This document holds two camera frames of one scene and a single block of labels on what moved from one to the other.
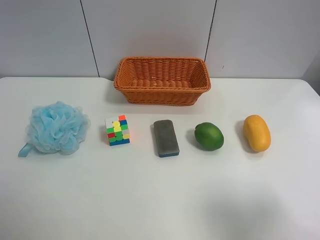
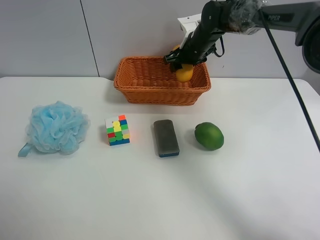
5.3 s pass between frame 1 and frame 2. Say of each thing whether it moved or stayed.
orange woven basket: stayed
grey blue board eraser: stayed
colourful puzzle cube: stayed
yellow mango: moved
